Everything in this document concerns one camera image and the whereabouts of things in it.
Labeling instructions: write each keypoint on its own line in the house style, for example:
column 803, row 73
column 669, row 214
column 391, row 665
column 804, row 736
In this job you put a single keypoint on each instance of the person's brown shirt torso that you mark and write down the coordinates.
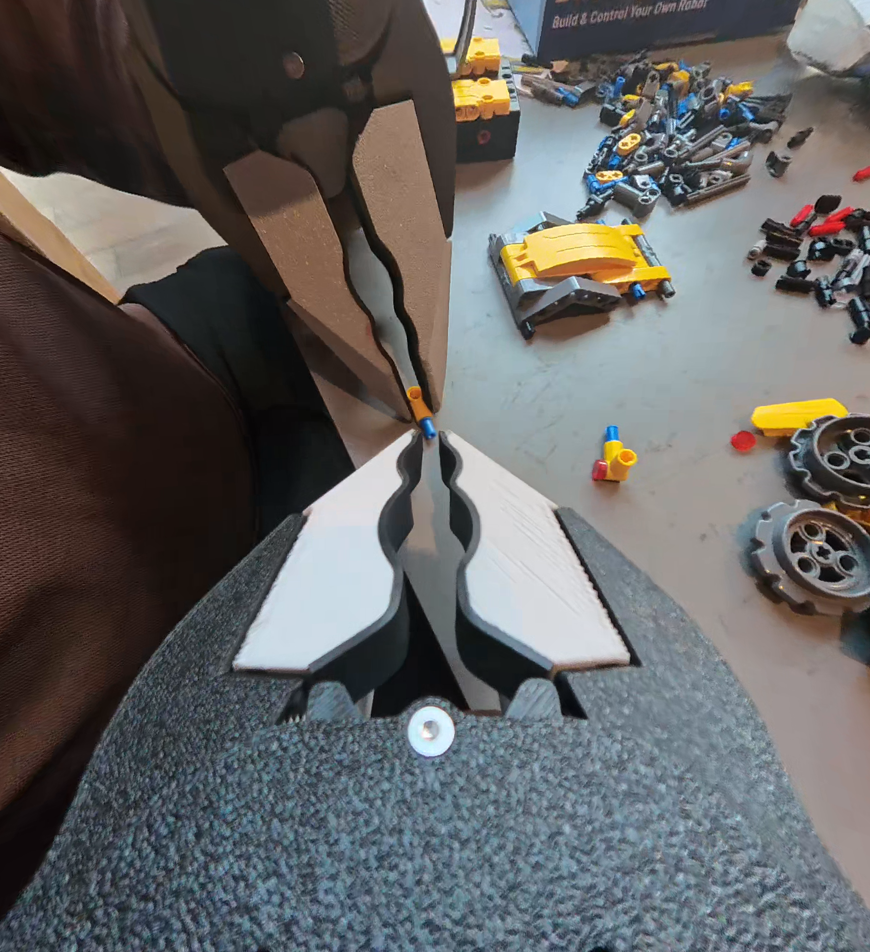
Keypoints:
column 70, row 520

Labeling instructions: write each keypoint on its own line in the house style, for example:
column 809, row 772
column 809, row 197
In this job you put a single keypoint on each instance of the wooden plank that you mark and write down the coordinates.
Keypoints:
column 40, row 223

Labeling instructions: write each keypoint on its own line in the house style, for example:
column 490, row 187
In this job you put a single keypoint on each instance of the yellow and grey hood assembly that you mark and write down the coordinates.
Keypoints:
column 576, row 256

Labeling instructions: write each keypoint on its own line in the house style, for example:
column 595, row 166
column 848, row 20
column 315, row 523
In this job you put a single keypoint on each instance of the cluster of grey sprocket wheels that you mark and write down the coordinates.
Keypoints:
column 821, row 558

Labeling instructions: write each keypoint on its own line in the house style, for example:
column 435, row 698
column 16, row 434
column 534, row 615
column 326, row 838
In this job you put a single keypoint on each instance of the person's black trouser legs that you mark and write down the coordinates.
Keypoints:
column 256, row 357

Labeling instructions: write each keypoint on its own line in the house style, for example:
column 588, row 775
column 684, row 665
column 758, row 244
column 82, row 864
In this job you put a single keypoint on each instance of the yellow angle connector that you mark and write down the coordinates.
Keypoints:
column 416, row 401

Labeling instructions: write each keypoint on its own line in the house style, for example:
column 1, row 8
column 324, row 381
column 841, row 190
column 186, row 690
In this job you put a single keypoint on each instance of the yellow connector with blue pin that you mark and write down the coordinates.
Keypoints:
column 615, row 461

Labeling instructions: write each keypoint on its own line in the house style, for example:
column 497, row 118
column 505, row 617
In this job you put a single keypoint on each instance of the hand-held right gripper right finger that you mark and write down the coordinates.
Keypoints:
column 539, row 580

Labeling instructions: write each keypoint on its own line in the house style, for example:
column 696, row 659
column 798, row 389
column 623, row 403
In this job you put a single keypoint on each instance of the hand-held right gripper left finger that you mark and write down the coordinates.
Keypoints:
column 330, row 587

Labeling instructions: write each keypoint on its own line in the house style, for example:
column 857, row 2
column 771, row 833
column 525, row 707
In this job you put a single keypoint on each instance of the pile of black red pins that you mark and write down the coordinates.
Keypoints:
column 851, row 268

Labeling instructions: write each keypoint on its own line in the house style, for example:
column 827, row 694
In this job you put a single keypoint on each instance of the grey desk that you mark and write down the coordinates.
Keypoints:
column 665, row 372

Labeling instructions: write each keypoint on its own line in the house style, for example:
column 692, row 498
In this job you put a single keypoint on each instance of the pile of blue black pieces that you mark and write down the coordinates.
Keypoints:
column 673, row 149

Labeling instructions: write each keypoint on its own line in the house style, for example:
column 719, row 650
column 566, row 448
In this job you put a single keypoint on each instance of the person's left forearm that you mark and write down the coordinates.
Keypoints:
column 33, row 74

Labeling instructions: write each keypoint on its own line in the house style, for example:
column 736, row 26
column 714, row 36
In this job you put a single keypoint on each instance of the plastic bag of parts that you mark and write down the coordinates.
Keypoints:
column 851, row 37

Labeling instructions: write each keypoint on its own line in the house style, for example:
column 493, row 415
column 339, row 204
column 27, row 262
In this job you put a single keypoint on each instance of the yellow curved panel piece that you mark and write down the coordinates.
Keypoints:
column 799, row 416

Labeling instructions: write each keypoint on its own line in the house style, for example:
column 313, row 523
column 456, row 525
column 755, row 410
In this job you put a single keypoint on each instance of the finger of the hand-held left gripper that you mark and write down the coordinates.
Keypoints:
column 301, row 245
column 412, row 223

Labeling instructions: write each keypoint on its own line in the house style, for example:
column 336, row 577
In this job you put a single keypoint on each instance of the dark kit box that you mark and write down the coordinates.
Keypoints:
column 628, row 30

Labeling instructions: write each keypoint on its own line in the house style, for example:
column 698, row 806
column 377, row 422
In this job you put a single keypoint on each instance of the black box with yellow beams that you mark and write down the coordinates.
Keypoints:
column 483, row 104

